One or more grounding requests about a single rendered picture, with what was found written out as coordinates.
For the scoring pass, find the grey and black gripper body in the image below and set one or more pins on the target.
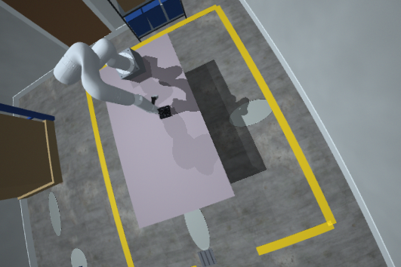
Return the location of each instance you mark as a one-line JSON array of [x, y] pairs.
[[154, 110]]

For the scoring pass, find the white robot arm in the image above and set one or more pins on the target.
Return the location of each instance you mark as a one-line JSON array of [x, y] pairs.
[[81, 62]]

